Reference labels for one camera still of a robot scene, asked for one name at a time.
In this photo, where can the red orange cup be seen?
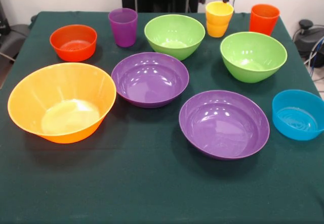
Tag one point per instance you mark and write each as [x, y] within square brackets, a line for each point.
[263, 24]

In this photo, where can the large orange bowl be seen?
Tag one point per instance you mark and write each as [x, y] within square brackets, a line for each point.
[33, 95]

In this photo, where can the black device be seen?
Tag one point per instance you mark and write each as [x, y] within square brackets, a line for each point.
[3, 19]

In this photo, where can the purple cup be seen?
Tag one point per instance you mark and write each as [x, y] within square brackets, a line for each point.
[124, 32]

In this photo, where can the purple bowl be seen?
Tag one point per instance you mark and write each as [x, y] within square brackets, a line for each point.
[152, 82]
[222, 128]

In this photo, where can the dark green tablecloth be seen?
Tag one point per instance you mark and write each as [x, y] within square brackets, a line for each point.
[157, 183]

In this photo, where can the green bowl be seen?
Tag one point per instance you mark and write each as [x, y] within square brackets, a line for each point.
[253, 54]
[174, 32]

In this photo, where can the small red bowl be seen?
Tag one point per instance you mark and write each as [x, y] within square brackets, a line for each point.
[73, 49]

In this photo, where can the yellow cup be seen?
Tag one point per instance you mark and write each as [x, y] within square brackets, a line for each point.
[216, 32]
[219, 16]

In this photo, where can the small blue bowl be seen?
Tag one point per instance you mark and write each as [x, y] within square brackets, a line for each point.
[296, 128]

